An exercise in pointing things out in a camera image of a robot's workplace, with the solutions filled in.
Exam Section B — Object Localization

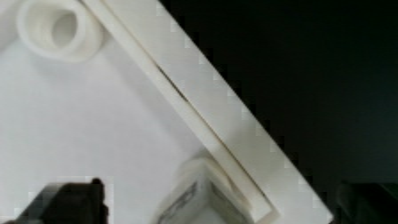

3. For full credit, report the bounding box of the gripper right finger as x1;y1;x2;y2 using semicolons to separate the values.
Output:
332;182;398;224

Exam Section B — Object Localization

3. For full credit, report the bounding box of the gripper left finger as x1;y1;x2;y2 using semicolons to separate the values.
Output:
14;178;108;224

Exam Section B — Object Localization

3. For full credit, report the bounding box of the white square tabletop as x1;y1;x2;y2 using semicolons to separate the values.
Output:
0;0;213;224

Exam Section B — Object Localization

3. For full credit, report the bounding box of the white right obstacle bar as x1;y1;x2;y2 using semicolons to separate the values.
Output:
105;0;332;224

